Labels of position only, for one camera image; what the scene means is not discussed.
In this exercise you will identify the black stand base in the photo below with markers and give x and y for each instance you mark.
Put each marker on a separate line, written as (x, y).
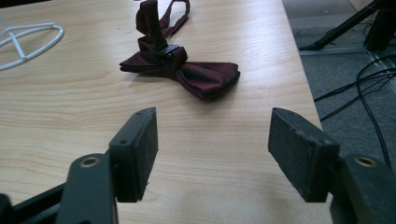
(381, 26)

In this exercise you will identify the dark red bow tie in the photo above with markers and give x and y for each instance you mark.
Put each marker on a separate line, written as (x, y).
(190, 73)

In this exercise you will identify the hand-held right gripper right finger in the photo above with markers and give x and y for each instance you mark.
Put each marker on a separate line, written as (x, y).
(308, 155)

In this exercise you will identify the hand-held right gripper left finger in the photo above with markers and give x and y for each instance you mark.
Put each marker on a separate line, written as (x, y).
(134, 155)

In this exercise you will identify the black stand leg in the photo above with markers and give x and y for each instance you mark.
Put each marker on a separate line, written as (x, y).
(342, 26)

